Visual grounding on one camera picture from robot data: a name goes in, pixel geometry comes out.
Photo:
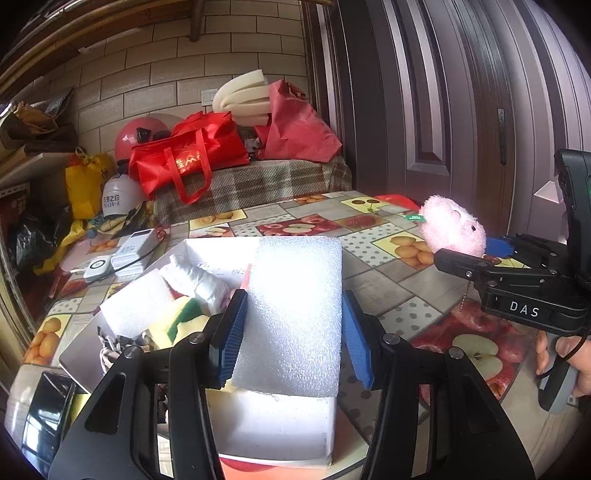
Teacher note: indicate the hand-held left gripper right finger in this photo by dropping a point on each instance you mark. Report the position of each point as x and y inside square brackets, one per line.
[358, 341]

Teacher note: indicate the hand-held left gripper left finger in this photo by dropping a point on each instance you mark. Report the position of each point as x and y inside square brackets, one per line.
[233, 332]

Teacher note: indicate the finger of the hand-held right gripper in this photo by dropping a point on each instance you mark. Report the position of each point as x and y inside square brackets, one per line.
[501, 245]
[461, 264]

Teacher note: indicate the pink plush toy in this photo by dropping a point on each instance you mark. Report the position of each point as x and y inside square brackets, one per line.
[455, 226]

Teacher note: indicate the white foam sheet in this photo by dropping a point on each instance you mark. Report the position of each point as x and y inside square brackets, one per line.
[291, 314]

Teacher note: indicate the white face mask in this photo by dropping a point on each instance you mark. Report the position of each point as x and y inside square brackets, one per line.
[198, 281]

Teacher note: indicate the yellow green scrub sponge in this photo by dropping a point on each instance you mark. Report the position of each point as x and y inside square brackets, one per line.
[168, 323]

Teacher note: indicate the white cardboard box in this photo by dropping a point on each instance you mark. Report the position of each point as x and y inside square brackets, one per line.
[277, 424]

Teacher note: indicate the black white patterned cloth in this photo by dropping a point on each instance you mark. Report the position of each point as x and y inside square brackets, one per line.
[111, 342]

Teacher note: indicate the person's right hand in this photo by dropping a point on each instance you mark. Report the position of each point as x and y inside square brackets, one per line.
[542, 355]

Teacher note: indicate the fruit print tablecloth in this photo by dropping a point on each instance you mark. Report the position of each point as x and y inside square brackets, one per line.
[383, 286]

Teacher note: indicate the small white foam piece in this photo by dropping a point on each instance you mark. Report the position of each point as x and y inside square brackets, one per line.
[134, 300]

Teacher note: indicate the white power bank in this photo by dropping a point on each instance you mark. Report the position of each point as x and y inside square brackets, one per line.
[134, 249]

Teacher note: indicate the brown panelled door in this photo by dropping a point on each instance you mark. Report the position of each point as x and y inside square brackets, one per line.
[438, 115]

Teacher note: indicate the plaid blanket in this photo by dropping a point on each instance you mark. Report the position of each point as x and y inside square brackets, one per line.
[258, 184]

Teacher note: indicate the white round-dial device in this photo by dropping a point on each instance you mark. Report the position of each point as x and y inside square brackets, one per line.
[98, 267]

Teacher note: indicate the white helmet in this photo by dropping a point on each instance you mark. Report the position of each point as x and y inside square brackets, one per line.
[120, 196]

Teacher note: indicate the red tote bag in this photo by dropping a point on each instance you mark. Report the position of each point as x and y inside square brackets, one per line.
[184, 152]

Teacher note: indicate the black glossy device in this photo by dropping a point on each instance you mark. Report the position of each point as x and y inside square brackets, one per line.
[46, 410]

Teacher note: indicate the red plastic bag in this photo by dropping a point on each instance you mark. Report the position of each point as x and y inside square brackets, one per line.
[295, 134]

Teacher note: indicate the yellow shopping bag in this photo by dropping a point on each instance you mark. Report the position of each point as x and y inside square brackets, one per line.
[85, 184]

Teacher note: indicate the black plastic bag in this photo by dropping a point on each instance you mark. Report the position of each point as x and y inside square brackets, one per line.
[37, 235]

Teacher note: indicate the red helmet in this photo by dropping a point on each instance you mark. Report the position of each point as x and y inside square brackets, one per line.
[131, 138]

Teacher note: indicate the folded cream foam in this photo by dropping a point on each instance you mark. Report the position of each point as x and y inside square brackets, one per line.
[240, 101]

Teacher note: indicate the white metal shelf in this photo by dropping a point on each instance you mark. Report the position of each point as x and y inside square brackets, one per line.
[27, 168]

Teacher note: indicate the brown paper bags stack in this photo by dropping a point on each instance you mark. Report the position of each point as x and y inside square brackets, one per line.
[32, 124]

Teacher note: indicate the wall switch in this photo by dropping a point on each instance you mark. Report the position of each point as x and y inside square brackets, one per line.
[209, 97]

